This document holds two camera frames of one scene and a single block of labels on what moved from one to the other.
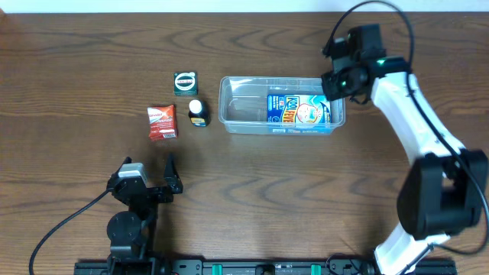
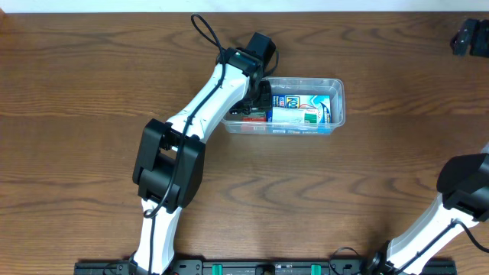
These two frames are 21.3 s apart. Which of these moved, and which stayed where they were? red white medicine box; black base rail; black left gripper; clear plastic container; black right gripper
Moved: black left gripper; red white medicine box; black right gripper
Stayed: clear plastic container; black base rail
